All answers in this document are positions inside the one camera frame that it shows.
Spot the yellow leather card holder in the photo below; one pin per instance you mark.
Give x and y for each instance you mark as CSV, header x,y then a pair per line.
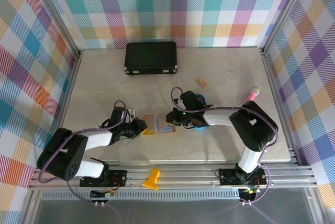
x,y
157,125

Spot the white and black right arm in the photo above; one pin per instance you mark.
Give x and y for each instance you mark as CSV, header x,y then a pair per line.
x,y
217,116

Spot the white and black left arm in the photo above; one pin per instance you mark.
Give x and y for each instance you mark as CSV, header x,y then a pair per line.
x,y
96,139

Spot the blue oval card tray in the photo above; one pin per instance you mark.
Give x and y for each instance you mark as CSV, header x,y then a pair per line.
x,y
201,129

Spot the black hard case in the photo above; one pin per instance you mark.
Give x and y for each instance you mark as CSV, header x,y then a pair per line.
x,y
150,56

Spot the pink toy microphone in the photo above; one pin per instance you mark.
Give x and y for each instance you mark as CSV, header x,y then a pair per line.
x,y
253,93

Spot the perforated metal strip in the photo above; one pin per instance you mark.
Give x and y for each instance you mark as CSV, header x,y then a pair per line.
x,y
170,195

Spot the small circuit board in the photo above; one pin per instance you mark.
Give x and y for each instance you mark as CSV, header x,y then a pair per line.
x,y
248,192
104,194

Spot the grey metal sheet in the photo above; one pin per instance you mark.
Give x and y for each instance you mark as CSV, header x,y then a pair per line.
x,y
170,212

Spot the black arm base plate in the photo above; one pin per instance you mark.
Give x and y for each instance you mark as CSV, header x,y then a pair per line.
x,y
117,178
225,178

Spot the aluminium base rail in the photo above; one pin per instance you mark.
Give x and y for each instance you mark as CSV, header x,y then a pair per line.
x,y
183,177

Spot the aluminium table side rail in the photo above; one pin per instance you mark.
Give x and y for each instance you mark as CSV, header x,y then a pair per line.
x,y
69,90
278,103

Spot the aluminium frame post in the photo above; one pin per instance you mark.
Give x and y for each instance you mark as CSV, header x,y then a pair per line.
x,y
285,12
58,17

